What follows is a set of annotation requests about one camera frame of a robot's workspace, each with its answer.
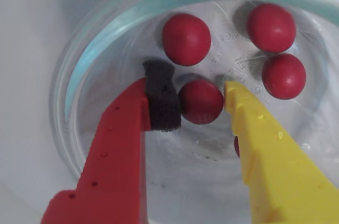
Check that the clear glass bowl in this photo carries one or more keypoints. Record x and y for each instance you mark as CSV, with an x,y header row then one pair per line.
x,y
106,49

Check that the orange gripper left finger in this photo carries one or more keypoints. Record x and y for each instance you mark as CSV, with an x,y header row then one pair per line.
x,y
116,155

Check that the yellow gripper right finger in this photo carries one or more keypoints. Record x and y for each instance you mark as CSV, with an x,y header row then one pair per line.
x,y
278,176

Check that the white table cloth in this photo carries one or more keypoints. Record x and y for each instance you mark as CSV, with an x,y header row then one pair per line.
x,y
21,75

